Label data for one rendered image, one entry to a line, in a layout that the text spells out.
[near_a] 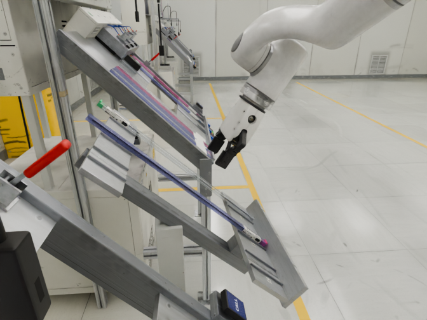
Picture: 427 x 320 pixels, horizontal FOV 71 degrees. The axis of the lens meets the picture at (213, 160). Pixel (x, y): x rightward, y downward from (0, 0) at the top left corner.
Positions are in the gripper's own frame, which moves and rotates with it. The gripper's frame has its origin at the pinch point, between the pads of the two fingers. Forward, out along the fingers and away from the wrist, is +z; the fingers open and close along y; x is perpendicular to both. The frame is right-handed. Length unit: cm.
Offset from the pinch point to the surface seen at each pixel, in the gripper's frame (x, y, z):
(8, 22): 64, 50, 7
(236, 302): -3.5, -33.1, 12.6
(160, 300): 10.5, -35.6, 14.0
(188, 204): -58, 123, 77
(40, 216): 30.0, -33.1, 8.9
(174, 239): 3.3, -13.6, 18.3
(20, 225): 31.4, -35.7, 8.8
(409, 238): -167, 55, 3
